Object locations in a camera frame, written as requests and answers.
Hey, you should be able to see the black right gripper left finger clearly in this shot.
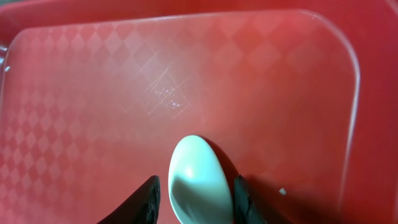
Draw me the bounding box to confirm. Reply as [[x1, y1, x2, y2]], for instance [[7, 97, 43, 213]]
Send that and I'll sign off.
[[98, 175, 160, 224]]

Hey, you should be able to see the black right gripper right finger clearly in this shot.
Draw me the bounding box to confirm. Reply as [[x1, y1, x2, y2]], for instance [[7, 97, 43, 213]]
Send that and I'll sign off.
[[234, 175, 267, 224]]

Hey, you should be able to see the white plastic spoon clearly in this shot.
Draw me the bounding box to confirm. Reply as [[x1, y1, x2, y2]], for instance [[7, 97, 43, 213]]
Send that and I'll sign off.
[[168, 135, 233, 224]]

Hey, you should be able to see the red serving tray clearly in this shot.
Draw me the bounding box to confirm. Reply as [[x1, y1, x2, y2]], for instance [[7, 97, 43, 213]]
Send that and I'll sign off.
[[1, 0, 397, 223]]

